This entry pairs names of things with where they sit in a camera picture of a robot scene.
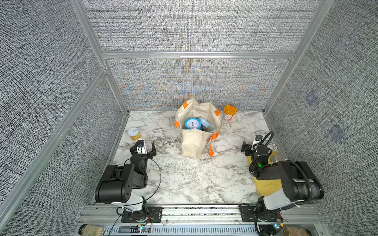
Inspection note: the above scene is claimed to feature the beige canvas tote bag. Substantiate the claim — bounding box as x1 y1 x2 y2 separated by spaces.
174 98 222 159

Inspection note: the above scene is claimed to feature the blue-grey rectangular alarm clock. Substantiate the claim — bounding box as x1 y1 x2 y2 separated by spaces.
198 116 211 128

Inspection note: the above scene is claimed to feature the blue round whale alarm clock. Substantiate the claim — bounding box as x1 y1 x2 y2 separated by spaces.
185 118 201 130

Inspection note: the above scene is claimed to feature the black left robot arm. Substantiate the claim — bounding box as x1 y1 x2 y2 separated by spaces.
94 140 157 215

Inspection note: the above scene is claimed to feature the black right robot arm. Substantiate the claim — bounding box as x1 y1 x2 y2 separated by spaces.
239 142 324 222

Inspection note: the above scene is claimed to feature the cup with orange lid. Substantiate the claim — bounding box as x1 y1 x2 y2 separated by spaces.
223 105 238 122

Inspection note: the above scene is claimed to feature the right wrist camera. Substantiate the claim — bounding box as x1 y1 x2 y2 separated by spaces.
253 135 263 145

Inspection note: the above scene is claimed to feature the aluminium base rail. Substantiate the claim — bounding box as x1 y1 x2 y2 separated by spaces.
74 204 331 236

